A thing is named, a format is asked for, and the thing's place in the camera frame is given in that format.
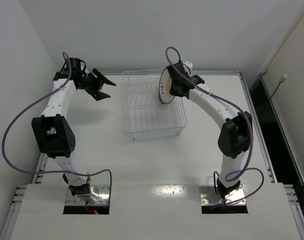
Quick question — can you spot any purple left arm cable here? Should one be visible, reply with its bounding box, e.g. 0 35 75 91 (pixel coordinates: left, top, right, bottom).
1 51 113 205

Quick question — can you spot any clear wire dish rack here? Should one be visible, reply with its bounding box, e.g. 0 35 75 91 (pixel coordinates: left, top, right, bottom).
121 68 188 141

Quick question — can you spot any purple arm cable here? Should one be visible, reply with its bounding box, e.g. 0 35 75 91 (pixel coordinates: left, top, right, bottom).
1 51 113 205
165 46 265 208

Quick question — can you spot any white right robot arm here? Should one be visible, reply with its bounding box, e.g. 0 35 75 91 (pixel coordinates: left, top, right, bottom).
158 60 254 199

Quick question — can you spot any metal base plate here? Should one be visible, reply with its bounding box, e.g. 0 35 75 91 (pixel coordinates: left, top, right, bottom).
64 185 110 207
199 184 247 207

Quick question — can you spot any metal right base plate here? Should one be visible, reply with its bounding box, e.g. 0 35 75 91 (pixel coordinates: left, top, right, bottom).
199 184 247 207

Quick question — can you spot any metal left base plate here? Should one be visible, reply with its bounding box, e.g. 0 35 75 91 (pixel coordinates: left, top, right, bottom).
64 185 110 207

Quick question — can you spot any black cable with white plug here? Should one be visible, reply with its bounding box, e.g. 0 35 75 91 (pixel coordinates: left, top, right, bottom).
256 74 288 116

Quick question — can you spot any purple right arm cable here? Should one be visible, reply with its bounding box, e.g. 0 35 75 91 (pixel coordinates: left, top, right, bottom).
165 46 265 208

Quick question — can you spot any orange sunburst pattern plate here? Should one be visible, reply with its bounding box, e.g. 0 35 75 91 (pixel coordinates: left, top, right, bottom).
158 67 175 105

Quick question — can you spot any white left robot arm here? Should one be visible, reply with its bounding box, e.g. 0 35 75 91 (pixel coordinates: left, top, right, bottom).
31 58 115 204

